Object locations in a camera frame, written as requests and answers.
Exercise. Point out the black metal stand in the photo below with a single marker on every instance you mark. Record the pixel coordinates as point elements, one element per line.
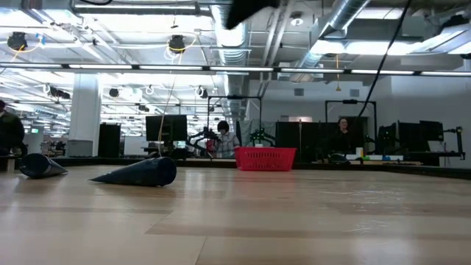
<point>459,143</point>

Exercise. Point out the red plastic basket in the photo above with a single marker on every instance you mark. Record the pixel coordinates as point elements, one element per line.
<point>265,159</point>

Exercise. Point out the black partition screen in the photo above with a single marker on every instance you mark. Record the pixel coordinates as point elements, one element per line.
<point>301,141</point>

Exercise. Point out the person at far desk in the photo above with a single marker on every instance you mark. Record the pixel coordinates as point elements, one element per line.
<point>342,138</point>

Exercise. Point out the person in dark top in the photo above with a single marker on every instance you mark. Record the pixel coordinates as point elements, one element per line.
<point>10,132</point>

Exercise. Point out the white cup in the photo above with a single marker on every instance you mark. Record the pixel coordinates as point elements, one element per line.
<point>359,152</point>

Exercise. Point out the seated person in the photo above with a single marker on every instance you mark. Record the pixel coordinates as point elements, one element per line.
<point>226,141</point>

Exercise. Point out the black background monitors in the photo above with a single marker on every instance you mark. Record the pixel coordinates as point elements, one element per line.
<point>412,134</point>

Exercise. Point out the black background camera frame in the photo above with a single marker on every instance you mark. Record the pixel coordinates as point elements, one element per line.
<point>349,102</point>
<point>235,98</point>

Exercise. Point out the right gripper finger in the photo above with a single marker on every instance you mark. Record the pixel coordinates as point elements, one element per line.
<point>235,20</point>

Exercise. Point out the black cabinet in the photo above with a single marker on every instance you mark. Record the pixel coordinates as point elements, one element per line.
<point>109,140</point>

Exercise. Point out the black computer monitor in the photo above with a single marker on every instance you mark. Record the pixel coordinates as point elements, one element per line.
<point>166,128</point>

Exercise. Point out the black round wrapped puff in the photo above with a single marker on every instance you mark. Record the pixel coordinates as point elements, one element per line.
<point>338,158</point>

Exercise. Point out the silver ceiling duct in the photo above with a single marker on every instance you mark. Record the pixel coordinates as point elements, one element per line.
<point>233,44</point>
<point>331,25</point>

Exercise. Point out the green black background robot arm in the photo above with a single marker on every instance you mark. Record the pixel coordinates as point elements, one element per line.
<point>262,137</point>

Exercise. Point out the black ceiling device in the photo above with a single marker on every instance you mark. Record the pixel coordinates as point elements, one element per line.
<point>16,41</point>
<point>177,44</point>

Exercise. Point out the black background robot arm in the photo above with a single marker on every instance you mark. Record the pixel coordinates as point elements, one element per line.
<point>200,140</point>

